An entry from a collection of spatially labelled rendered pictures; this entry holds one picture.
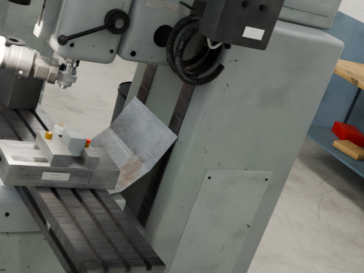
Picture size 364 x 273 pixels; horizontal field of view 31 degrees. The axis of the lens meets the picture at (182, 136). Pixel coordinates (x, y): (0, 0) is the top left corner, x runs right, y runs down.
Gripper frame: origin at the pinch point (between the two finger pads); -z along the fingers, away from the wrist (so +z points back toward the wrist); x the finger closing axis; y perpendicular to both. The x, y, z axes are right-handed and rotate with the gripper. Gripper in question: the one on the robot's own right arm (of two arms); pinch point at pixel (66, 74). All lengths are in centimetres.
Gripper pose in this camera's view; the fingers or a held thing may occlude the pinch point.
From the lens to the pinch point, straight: 208.0
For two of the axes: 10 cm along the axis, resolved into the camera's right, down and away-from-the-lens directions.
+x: -1.7, -4.1, 9.0
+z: -9.3, -2.4, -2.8
